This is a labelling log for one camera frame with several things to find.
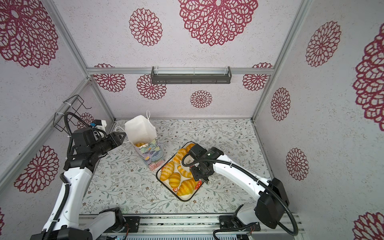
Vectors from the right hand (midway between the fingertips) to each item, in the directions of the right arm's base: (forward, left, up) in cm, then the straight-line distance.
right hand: (197, 173), depth 78 cm
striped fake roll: (+4, +7, -9) cm, 12 cm away
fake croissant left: (+4, +18, -8) cm, 20 cm away
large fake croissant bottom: (-5, +5, -8) cm, 11 cm away
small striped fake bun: (0, +13, -9) cm, 16 cm away
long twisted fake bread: (+23, +6, -9) cm, 25 cm away
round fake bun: (+10, +30, +11) cm, 34 cm away
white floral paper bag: (+27, +36, -2) cm, 46 cm away
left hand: (+11, +37, +16) cm, 42 cm away
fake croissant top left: (+14, +12, -8) cm, 20 cm away
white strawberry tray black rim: (-1, +18, -12) cm, 22 cm away
